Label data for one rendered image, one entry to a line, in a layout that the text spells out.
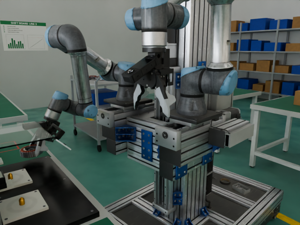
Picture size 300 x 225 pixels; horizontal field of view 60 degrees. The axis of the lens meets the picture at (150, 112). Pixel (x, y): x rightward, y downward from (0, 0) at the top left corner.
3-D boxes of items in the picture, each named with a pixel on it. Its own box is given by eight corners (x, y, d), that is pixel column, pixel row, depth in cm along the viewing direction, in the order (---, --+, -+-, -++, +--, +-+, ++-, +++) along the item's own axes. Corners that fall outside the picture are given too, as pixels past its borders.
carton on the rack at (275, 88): (272, 90, 680) (273, 79, 673) (286, 92, 652) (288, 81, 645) (264, 91, 657) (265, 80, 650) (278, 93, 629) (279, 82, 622)
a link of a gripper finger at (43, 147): (47, 157, 134) (51, 140, 138) (36, 154, 130) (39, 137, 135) (44, 158, 136) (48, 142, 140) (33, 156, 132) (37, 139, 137)
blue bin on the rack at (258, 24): (257, 31, 689) (259, 20, 682) (273, 30, 657) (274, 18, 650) (249, 31, 664) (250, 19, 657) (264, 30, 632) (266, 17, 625)
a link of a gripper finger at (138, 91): (145, 107, 89) (157, 87, 84) (132, 110, 85) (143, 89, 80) (140, 101, 91) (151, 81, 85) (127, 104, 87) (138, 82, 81)
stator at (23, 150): (40, 148, 146) (39, 142, 145) (45, 154, 137) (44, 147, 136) (18, 153, 139) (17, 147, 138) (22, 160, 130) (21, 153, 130)
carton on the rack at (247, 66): (247, 68, 730) (248, 62, 725) (261, 70, 697) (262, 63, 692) (239, 69, 707) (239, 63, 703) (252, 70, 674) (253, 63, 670)
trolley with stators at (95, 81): (106, 127, 454) (104, 69, 429) (139, 144, 375) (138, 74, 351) (72, 134, 419) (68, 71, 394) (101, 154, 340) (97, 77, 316)
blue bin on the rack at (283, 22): (278, 30, 647) (279, 21, 642) (295, 29, 613) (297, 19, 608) (268, 29, 623) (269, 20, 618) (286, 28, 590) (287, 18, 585)
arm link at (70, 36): (89, 22, 128) (102, 115, 143) (75, 23, 134) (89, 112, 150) (69, 23, 119) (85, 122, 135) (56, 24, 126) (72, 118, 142)
